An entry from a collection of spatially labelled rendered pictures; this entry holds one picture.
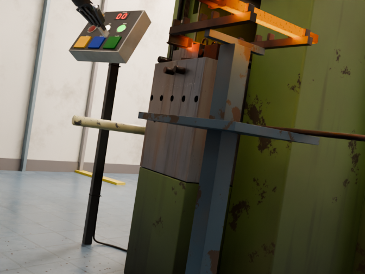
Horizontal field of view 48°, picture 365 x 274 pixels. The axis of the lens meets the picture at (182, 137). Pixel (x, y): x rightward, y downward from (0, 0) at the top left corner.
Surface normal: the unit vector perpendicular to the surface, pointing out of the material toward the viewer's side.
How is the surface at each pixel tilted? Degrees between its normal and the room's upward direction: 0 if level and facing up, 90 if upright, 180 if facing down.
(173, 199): 90
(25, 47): 90
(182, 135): 90
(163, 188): 90
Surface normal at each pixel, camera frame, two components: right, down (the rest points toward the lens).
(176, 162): -0.84, -0.12
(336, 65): 0.52, 0.09
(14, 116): 0.75, 0.12
